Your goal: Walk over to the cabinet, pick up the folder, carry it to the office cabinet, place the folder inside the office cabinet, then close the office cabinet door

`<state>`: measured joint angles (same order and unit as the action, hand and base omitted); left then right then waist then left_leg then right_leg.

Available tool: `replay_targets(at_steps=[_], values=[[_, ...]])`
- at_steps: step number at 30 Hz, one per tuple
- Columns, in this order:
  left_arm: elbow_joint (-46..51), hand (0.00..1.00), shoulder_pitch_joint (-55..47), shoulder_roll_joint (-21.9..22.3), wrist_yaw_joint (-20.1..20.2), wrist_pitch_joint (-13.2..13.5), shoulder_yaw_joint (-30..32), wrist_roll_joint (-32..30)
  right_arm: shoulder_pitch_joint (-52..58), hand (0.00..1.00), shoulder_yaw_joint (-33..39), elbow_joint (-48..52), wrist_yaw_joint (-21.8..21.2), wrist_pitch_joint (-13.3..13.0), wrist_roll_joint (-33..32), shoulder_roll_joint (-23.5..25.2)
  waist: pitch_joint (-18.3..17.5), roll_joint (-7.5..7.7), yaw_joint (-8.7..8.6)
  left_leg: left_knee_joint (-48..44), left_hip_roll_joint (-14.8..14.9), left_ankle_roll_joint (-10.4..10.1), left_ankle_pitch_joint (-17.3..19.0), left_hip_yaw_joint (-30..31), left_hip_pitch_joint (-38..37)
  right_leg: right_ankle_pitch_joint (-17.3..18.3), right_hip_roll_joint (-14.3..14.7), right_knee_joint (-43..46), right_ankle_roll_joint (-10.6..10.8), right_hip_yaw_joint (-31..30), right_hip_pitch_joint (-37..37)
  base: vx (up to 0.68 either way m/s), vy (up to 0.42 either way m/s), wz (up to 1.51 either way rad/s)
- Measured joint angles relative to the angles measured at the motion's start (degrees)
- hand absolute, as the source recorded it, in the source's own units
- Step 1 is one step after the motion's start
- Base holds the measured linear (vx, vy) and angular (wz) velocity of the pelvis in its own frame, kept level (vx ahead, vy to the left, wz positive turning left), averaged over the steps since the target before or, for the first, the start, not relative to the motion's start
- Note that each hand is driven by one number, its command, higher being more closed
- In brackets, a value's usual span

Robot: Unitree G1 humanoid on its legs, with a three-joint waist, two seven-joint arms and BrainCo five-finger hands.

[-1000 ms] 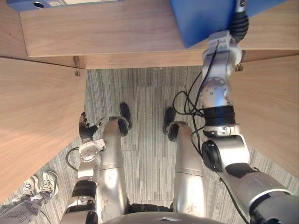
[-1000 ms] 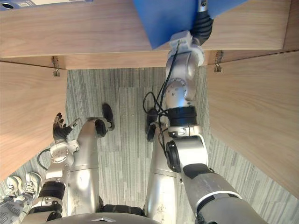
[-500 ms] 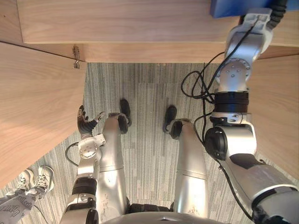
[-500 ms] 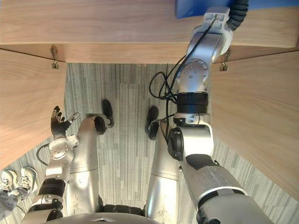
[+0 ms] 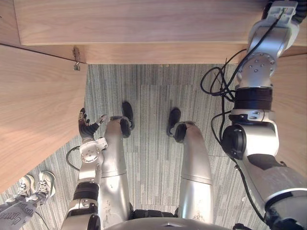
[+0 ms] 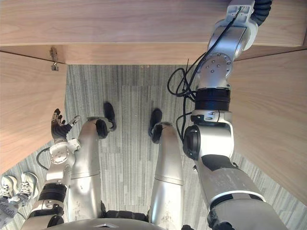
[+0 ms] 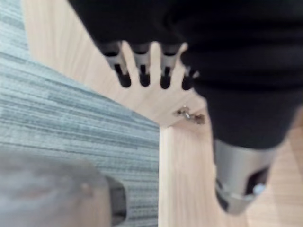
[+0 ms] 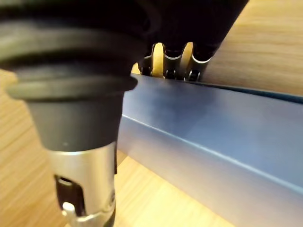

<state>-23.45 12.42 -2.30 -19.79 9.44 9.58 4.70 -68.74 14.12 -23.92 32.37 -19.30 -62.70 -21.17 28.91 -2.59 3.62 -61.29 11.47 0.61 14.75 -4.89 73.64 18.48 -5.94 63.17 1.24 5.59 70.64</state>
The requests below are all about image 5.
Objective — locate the silver left robot leg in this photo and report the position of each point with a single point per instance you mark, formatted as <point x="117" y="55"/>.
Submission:
<point x="112" y="153"/>

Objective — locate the silver robot torso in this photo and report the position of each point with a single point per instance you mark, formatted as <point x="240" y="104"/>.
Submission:
<point x="168" y="226"/>

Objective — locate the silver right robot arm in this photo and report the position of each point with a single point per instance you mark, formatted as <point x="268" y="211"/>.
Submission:
<point x="259" y="64"/>

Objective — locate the silver right robot leg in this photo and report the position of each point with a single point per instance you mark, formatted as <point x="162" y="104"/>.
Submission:
<point x="194" y="153"/>

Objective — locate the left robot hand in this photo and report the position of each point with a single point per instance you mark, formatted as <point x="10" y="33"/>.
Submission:
<point x="88" y="130"/>

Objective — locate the person's grey sneaker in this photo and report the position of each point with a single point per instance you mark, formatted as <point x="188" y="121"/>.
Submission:
<point x="25" y="185"/>
<point x="45" y="183"/>

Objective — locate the large wooden cabinet door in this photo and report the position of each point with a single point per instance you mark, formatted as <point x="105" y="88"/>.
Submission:
<point x="36" y="107"/>

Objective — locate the person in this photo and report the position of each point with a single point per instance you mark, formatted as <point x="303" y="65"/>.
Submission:
<point x="16" y="213"/>

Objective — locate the light wooden cabinet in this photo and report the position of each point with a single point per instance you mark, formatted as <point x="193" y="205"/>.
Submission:
<point x="144" y="24"/>

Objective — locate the small metal door latch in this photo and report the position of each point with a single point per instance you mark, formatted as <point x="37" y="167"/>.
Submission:
<point x="76" y="66"/>

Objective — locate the silver robot leg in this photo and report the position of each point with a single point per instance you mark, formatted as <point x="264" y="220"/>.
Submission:
<point x="194" y="153"/>
<point x="112" y="153"/>

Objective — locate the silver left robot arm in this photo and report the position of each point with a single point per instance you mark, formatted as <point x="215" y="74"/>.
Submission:
<point x="88" y="155"/>

